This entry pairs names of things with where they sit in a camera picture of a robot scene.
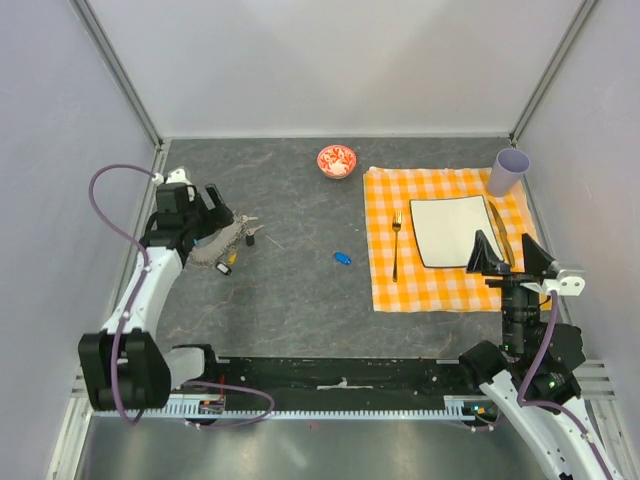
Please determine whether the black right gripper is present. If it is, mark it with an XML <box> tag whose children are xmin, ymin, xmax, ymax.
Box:
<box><xmin>465</xmin><ymin>229</ymin><xmax>554</xmax><ymax>353</ymax></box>

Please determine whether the large keyring with keys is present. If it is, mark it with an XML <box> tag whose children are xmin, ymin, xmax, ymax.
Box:
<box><xmin>188</xmin><ymin>214</ymin><xmax>261</xmax><ymax>275</ymax></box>

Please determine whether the blue key tag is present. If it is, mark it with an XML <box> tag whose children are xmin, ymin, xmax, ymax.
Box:
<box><xmin>334</xmin><ymin>252</ymin><xmax>352</xmax><ymax>265</ymax></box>

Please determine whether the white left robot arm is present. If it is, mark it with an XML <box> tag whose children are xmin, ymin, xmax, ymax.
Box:
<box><xmin>78</xmin><ymin>180</ymin><xmax>242</xmax><ymax>415</ymax></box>

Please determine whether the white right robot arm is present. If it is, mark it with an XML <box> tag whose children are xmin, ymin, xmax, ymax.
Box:
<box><xmin>457</xmin><ymin>230</ymin><xmax>622</xmax><ymax>479</ymax></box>

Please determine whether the gold knife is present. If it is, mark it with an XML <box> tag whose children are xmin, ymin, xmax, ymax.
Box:
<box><xmin>489</xmin><ymin>202</ymin><xmax>516</xmax><ymax>267</ymax></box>

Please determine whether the white square plate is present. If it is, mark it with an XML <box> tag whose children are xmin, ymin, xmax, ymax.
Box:
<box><xmin>409</xmin><ymin>195</ymin><xmax>503</xmax><ymax>269</ymax></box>

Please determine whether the lilac plastic cup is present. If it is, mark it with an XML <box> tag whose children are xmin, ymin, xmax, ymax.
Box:
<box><xmin>486</xmin><ymin>148</ymin><xmax>530</xmax><ymax>197</ymax></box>

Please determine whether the orange checkered cloth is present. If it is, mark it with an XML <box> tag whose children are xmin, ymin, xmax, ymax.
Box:
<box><xmin>363</xmin><ymin>167</ymin><xmax>537</xmax><ymax>312</ymax></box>

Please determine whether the gold fork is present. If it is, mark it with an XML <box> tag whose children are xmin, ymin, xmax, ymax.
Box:
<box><xmin>392</xmin><ymin>210</ymin><xmax>403</xmax><ymax>283</ymax></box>

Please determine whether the red patterned bowl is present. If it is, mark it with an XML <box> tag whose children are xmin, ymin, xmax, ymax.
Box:
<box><xmin>316</xmin><ymin>145</ymin><xmax>357</xmax><ymax>179</ymax></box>

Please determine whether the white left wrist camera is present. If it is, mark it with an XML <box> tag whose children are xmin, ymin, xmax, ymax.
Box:
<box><xmin>151</xmin><ymin>167</ymin><xmax>197</xmax><ymax>202</ymax></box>

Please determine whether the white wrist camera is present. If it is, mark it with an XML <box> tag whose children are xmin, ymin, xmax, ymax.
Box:
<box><xmin>151</xmin><ymin>167</ymin><xmax>197</xmax><ymax>202</ymax></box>
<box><xmin>541</xmin><ymin>261</ymin><xmax>586</xmax><ymax>297</ymax></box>

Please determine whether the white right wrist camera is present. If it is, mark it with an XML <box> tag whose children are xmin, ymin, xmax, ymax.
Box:
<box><xmin>541</xmin><ymin>261</ymin><xmax>586</xmax><ymax>297</ymax></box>

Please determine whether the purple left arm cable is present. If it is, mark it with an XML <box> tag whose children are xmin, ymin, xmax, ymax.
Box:
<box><xmin>88</xmin><ymin>163</ymin><xmax>276</xmax><ymax>431</ymax></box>

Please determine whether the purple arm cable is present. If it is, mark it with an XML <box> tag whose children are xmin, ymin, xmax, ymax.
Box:
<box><xmin>464</xmin><ymin>292</ymin><xmax>616</xmax><ymax>480</ymax></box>
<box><xmin>88</xmin><ymin>163</ymin><xmax>276</xmax><ymax>431</ymax></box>

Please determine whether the white cable duct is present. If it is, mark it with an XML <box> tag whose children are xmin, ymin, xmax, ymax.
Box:
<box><xmin>92</xmin><ymin>394</ymin><xmax>501</xmax><ymax>421</ymax></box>

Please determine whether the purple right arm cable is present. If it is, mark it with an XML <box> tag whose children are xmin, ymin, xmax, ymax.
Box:
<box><xmin>464</xmin><ymin>292</ymin><xmax>616</xmax><ymax>480</ymax></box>

